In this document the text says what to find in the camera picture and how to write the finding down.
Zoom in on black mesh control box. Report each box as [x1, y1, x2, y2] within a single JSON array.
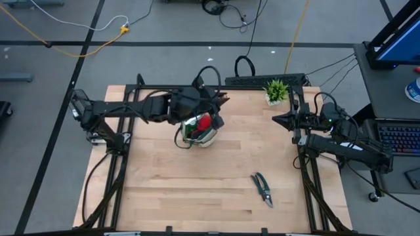
[[68, 88, 93, 114]]

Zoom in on black coiled cable loop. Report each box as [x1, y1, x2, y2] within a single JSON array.
[[234, 54, 257, 78]]

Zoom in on black flat device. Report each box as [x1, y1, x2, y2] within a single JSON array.
[[404, 167, 420, 191]]

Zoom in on computer monitor with blue screen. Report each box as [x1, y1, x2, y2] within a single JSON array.
[[365, 0, 420, 70]]

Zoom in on white tub with blue label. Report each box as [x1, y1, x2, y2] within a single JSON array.
[[404, 77, 420, 104]]

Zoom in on green plant in white pot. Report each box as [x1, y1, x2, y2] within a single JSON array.
[[262, 79, 290, 106]]

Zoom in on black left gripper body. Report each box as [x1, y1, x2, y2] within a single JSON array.
[[167, 84, 220, 126]]

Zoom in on yellow floor extension cord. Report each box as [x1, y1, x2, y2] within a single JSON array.
[[0, 4, 131, 58]]

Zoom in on backlit black keyboard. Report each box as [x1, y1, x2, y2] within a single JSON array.
[[376, 123, 420, 157]]

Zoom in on white floor cable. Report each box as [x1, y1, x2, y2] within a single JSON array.
[[30, 0, 131, 32]]

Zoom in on black aluminium table frame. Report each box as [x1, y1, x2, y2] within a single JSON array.
[[73, 73, 354, 236]]

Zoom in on hanging yellow cable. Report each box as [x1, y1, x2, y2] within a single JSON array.
[[283, 0, 311, 75]]

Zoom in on cream green canvas gardening bag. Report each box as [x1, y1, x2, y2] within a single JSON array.
[[173, 112, 219, 150]]

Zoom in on black perforated power box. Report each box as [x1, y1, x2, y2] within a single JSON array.
[[224, 73, 306, 88]]

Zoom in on white paper sheet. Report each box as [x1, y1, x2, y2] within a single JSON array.
[[339, 140, 364, 152]]

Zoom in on dark grey computer desk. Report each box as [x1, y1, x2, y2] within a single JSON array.
[[353, 41, 420, 196]]

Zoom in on grey metal table foot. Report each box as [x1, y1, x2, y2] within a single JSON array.
[[0, 72, 34, 83], [2, 0, 66, 9]]

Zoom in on black red gardening gloves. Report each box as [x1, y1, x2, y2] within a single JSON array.
[[191, 113, 213, 139]]

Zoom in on black chair base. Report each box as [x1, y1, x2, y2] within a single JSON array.
[[0, 100, 14, 119]]

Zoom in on green handled pruning shears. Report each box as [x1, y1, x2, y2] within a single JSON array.
[[250, 172, 274, 208]]

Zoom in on black floor cable bundle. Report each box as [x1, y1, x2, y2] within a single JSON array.
[[200, 0, 269, 34]]

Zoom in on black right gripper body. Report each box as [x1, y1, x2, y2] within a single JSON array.
[[293, 103, 324, 132]]

